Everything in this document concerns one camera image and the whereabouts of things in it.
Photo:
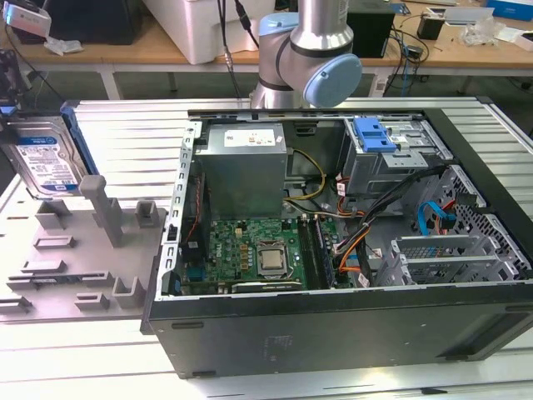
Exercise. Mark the small black box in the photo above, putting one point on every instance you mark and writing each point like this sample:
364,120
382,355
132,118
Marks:
430,27

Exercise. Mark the white plastic box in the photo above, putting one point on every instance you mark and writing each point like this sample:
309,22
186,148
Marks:
200,29

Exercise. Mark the clear plastic bag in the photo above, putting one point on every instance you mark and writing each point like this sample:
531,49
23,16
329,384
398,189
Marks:
483,31

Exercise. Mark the metal disk bay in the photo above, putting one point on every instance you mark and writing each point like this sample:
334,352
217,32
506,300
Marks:
437,246

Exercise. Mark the blue RAM stick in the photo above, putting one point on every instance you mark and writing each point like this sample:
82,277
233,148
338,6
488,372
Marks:
325,254

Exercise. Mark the black speaker box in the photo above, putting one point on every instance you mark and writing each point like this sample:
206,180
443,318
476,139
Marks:
370,33

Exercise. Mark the crumpled white paper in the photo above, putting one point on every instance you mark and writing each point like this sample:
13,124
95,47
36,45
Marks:
62,46

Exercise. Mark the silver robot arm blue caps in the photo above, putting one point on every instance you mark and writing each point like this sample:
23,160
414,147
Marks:
320,29

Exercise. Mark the black graphics card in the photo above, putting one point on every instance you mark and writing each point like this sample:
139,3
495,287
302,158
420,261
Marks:
266,286

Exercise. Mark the large black box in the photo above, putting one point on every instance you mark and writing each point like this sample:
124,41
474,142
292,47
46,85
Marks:
96,21

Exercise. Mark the hard disk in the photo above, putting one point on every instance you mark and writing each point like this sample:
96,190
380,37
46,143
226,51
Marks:
41,158

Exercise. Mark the white label sticker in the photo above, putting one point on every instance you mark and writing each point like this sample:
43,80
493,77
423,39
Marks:
381,85

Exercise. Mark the silver CPU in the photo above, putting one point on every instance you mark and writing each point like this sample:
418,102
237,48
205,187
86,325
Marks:
273,259

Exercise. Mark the green motherboard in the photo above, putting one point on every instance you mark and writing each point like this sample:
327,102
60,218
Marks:
233,237

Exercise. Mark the wooden desk white frame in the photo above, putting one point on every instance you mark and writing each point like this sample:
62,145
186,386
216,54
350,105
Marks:
125,52
458,58

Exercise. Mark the grey optical drive bay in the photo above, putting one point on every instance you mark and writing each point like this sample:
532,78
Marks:
375,175

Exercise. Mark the black power adapter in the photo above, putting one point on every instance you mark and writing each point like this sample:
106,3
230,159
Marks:
414,52

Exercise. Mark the grey power supply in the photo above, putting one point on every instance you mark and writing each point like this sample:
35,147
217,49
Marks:
241,179

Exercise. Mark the black PC case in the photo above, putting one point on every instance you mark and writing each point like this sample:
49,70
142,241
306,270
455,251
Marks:
333,333

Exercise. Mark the blue drive latch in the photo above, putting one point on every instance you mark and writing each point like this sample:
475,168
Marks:
372,137

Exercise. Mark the metal CPU socket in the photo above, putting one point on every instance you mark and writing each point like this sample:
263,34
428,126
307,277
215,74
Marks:
275,273

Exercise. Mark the black RAM slot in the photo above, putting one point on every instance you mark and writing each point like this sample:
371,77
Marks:
313,254
307,254
319,254

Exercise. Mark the grey parts rack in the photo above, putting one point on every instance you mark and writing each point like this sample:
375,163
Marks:
83,266

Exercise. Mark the blue cardboard box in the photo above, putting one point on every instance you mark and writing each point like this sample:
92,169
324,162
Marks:
512,7

